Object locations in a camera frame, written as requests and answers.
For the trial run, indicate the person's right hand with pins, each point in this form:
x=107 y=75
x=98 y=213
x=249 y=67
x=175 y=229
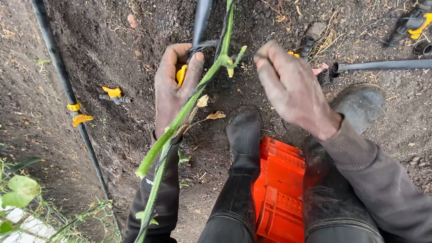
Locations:
x=297 y=91

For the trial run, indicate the person's left hand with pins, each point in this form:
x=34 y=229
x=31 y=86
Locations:
x=168 y=98

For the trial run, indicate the person's right fingers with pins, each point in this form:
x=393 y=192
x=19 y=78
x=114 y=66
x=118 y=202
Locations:
x=271 y=60

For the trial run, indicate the short black irrigation pipe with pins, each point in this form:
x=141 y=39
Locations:
x=201 y=20

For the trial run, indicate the yellow pipe valve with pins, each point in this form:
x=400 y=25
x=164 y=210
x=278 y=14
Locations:
x=181 y=74

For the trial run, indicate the small yellow plastic piece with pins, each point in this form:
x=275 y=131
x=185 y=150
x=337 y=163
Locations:
x=293 y=54

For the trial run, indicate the black barbed pipe connector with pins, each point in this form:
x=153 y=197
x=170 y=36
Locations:
x=325 y=77
x=307 y=45

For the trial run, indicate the pink plastic scrap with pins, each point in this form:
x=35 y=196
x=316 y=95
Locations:
x=320 y=69

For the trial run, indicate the grey stone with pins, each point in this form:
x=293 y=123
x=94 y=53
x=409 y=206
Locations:
x=316 y=30

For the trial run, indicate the green plant stem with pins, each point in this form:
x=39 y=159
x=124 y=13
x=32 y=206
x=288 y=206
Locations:
x=189 y=108

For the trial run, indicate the person's left black boot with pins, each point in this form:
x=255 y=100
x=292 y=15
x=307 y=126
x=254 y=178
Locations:
x=241 y=162

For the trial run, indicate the person's black boot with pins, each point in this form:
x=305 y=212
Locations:
x=337 y=202
x=241 y=162

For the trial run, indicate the black pipe with end fitting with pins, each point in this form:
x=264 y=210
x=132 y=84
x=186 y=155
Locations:
x=384 y=64

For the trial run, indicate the orange plastic crate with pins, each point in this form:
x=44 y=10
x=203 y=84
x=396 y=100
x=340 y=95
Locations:
x=280 y=195

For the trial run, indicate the large black yellow valve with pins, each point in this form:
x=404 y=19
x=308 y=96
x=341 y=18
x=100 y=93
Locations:
x=413 y=25

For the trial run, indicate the black pipe coupling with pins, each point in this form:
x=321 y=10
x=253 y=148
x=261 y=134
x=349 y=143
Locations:
x=423 y=49

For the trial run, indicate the person's right black boot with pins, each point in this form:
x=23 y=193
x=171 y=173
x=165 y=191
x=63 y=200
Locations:
x=337 y=202

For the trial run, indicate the yellow valve with black barbs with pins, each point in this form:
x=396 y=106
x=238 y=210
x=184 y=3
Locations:
x=114 y=95

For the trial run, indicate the yellow valve with clamp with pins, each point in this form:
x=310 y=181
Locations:
x=80 y=118

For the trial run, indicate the long black irrigation pipe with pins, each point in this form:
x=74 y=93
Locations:
x=62 y=72

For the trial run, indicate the leafy green vine plant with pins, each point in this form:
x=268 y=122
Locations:
x=22 y=192

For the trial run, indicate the white sheet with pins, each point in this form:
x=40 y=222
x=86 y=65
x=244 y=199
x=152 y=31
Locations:
x=28 y=226

